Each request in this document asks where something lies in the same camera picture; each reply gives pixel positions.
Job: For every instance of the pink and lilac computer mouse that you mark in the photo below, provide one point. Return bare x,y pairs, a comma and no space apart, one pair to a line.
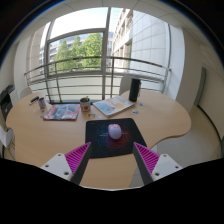
115,132

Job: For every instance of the small white plant pot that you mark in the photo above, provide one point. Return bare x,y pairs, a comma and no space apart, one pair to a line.
85,106

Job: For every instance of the white chair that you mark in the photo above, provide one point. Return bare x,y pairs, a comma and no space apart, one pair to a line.
125,85
25,92
6,137

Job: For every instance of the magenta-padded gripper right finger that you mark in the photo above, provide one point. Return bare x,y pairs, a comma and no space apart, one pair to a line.
163,165

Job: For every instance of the small printed can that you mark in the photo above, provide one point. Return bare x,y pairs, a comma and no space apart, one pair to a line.
42,104

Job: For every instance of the small patterned sticker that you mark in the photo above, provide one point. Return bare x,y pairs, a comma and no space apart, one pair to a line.
91,115

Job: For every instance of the black printer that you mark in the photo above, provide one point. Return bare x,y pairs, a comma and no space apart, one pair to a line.
6,100

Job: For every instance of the metal balcony railing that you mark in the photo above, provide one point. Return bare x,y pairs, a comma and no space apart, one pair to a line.
83,59

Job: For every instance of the round blue yellow sticker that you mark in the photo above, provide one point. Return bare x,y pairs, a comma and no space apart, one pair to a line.
135,112

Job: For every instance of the black mouse pad red-blue print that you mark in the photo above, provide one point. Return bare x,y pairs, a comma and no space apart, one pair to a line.
98,140

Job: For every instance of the light blue magazine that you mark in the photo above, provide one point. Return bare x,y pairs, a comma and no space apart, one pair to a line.
113,106

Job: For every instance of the black cylinder speaker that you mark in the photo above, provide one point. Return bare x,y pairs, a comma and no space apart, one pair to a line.
134,90

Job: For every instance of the red magazine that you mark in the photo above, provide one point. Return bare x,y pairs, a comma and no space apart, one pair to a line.
61,112

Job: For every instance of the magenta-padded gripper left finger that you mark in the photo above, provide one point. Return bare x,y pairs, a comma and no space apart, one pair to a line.
58,165

